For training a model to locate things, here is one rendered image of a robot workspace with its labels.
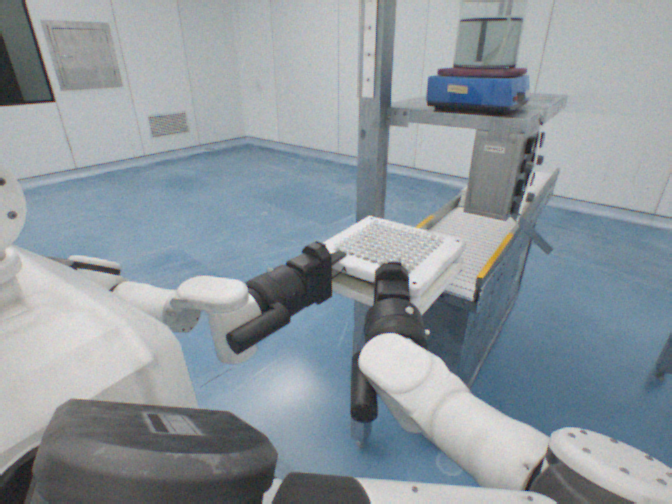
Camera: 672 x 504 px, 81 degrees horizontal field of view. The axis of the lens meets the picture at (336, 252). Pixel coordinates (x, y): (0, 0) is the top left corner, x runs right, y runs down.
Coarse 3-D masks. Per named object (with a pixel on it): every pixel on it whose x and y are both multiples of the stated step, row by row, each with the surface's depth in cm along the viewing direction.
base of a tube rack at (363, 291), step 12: (456, 264) 84; (336, 276) 79; (348, 276) 79; (444, 276) 80; (336, 288) 78; (348, 288) 76; (360, 288) 75; (372, 288) 76; (432, 288) 76; (444, 288) 80; (360, 300) 75; (372, 300) 74; (420, 300) 72; (432, 300) 75; (420, 312) 71
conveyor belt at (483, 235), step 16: (544, 176) 199; (448, 224) 145; (464, 224) 145; (480, 224) 145; (496, 224) 145; (512, 224) 145; (480, 240) 132; (496, 240) 132; (464, 256) 122; (480, 256) 122; (464, 272) 113; (448, 288) 110; (464, 288) 108
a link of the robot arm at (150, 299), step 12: (96, 276) 64; (108, 276) 65; (120, 276) 67; (108, 288) 65; (120, 288) 65; (132, 288) 64; (144, 288) 65; (156, 288) 65; (132, 300) 63; (144, 300) 63; (156, 300) 62; (156, 312) 62
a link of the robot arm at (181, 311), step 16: (192, 288) 59; (208, 288) 59; (224, 288) 59; (240, 288) 59; (176, 304) 59; (192, 304) 58; (208, 304) 57; (224, 304) 56; (240, 304) 58; (176, 320) 61; (192, 320) 65
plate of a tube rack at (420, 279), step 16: (368, 224) 92; (400, 224) 92; (336, 240) 84; (448, 240) 84; (464, 240) 84; (352, 256) 77; (432, 256) 78; (448, 256) 78; (352, 272) 74; (368, 272) 72; (416, 272) 72; (432, 272) 72; (416, 288) 67
